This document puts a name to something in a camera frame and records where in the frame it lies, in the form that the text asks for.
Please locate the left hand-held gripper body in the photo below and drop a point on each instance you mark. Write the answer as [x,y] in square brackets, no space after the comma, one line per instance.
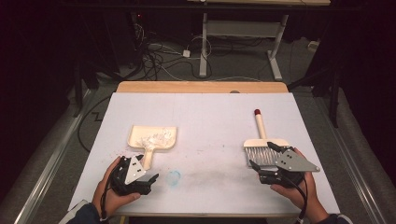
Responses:
[134,172]

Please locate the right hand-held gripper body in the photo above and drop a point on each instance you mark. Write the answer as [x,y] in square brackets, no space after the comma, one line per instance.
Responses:
[294,165]

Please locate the wooden brush with red tip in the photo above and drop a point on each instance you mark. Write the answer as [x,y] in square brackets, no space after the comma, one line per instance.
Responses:
[264,143]

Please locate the pile of white paper scraps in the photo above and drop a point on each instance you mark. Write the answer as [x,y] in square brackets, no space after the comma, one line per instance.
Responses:
[154,139]

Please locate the person's left hand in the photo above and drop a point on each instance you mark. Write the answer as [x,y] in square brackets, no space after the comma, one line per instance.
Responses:
[113,200]

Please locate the person's right hand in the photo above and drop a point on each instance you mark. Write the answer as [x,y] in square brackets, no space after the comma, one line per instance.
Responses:
[299,199]

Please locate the black stand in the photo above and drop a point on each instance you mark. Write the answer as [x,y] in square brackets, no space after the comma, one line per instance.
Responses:
[78,93]
[334,102]

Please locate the white table cover sheet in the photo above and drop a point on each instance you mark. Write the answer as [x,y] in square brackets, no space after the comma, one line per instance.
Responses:
[202,105]

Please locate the wooden table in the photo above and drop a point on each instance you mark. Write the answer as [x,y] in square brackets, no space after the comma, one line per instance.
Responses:
[202,87]

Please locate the white floor box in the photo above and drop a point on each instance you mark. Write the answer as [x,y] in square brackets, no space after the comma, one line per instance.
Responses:
[313,46]

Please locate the white power adapter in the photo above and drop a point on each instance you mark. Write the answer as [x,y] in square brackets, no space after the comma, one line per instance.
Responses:
[186,53]

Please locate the metal floor rail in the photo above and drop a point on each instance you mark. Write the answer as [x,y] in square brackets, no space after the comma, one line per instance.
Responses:
[355,171]
[53,158]

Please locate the white metal desk frame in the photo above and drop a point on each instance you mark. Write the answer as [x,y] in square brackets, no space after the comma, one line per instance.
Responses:
[243,28]

